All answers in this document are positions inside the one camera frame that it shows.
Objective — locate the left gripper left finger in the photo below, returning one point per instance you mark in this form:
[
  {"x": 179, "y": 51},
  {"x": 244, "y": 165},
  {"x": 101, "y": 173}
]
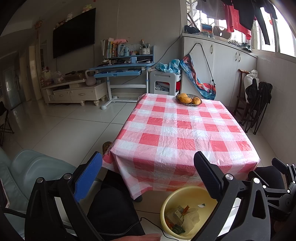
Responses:
[{"x": 54, "y": 212}]

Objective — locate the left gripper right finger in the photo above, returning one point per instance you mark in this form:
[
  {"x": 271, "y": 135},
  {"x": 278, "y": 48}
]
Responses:
[{"x": 252, "y": 221}]

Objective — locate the green snack wrapper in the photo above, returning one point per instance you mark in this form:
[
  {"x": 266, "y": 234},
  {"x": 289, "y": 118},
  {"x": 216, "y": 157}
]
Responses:
[{"x": 174, "y": 216}]

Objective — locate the white paper napkin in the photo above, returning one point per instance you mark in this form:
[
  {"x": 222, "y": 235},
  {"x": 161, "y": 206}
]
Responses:
[{"x": 191, "y": 218}]

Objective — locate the yellow plastic trash bin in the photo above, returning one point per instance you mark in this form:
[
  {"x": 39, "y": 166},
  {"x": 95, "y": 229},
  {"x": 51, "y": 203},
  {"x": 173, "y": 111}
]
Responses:
[{"x": 187, "y": 197}]

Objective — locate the person's left hand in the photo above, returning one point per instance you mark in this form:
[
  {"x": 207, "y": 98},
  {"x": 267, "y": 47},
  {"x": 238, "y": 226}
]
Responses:
[{"x": 148, "y": 237}]

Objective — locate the light blue sofa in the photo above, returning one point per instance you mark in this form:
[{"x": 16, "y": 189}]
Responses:
[{"x": 18, "y": 176}]

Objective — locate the black folding chair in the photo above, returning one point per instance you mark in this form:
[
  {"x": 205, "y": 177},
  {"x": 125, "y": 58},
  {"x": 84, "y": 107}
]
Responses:
[{"x": 258, "y": 97}]

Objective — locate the red white checkered tablecloth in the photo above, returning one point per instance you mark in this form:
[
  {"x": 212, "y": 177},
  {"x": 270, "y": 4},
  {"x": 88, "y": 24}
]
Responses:
[{"x": 154, "y": 150}]

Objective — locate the dark wicker fruit basket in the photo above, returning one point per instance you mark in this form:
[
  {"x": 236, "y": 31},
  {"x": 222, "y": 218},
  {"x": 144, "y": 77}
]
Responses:
[{"x": 190, "y": 96}]

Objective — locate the wooden chair with white bag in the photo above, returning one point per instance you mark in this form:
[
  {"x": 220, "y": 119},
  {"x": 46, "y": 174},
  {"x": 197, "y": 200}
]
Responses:
[{"x": 245, "y": 80}]

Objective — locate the right round yellow mango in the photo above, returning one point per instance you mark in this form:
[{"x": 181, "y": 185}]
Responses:
[{"x": 196, "y": 101}]

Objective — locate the cream tv stand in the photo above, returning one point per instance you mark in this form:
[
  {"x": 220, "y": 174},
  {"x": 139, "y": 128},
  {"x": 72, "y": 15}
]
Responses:
[{"x": 75, "y": 91}]

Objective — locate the colourful fabric kite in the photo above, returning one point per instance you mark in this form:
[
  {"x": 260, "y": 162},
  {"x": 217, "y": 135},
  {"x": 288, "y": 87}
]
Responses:
[{"x": 206, "y": 90}]

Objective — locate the left yellow mango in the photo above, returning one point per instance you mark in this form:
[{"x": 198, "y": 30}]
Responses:
[{"x": 186, "y": 100}]

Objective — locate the rear yellow mango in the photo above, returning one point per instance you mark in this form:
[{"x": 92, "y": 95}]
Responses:
[{"x": 182, "y": 95}]

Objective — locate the pink kettlebell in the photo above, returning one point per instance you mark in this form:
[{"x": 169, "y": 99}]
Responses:
[{"x": 90, "y": 79}]

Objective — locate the crumpled blue plastic bag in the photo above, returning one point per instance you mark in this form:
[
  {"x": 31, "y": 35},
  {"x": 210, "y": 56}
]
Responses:
[{"x": 172, "y": 67}]

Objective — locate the white plastic stool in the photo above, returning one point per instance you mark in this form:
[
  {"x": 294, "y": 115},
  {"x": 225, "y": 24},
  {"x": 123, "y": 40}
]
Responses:
[{"x": 164, "y": 83}]

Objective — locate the blue children's study desk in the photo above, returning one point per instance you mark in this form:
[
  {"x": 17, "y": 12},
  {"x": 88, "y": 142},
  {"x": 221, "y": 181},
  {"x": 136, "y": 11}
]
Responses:
[{"x": 136, "y": 66}]

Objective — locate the row of books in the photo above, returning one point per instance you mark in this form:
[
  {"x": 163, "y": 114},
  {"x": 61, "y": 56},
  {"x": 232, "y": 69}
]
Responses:
[{"x": 113, "y": 48}]

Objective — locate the hanging red shirt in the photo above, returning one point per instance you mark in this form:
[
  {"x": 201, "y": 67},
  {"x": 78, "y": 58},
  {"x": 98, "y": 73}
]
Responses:
[{"x": 232, "y": 22}]

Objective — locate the hanging black clothes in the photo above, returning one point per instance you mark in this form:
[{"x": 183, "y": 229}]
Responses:
[{"x": 250, "y": 10}]

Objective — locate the white wall cabinet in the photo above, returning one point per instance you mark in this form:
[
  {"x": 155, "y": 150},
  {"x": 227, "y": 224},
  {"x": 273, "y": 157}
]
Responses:
[{"x": 219, "y": 61}]

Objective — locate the wall mounted black television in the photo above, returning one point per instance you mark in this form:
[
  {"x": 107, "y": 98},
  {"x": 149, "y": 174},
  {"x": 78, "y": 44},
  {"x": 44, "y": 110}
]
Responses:
[{"x": 77, "y": 33}]

